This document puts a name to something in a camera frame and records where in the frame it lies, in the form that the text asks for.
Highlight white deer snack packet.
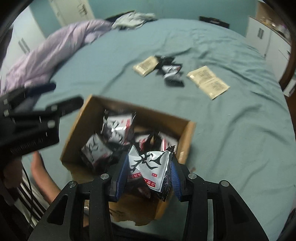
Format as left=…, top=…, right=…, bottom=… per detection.
left=80, top=133, right=113, bottom=170

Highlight person left hand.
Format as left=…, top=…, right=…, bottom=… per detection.
left=4, top=158, right=23, bottom=189

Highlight lilac duvet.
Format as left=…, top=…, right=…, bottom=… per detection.
left=1, top=19, right=112, bottom=96

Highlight brown cardboard box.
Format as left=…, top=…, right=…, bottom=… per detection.
left=60, top=95, right=196, bottom=226

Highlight snack packet in box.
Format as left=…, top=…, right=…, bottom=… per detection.
left=101, top=109, right=136, bottom=146

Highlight person leg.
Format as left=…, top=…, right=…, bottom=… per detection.
left=31, top=151, right=61, bottom=204

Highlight teal bed sheet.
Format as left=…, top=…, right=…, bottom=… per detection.
left=35, top=19, right=295, bottom=240

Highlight beige packet right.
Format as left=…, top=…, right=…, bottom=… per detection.
left=187, top=66, right=230, bottom=100

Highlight beige packet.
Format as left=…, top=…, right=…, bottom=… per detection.
left=133, top=56, right=159, bottom=77
left=187, top=66, right=230, bottom=100

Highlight black white packet on bed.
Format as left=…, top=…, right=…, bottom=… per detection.
left=160, top=64, right=185, bottom=87

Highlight beige packet left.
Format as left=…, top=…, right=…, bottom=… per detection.
left=133, top=56, right=159, bottom=77

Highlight white door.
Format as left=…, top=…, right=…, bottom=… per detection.
left=49, top=0, right=95, bottom=27

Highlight black snack packet on bed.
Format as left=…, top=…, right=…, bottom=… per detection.
left=154, top=55, right=175, bottom=69

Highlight grey crumpled garment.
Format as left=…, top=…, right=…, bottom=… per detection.
left=111, top=11, right=158, bottom=30

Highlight black bag at bed end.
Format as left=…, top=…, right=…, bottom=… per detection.
left=199, top=16, right=230, bottom=29

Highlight white cabinet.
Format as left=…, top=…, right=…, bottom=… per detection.
left=245, top=17, right=292, bottom=81

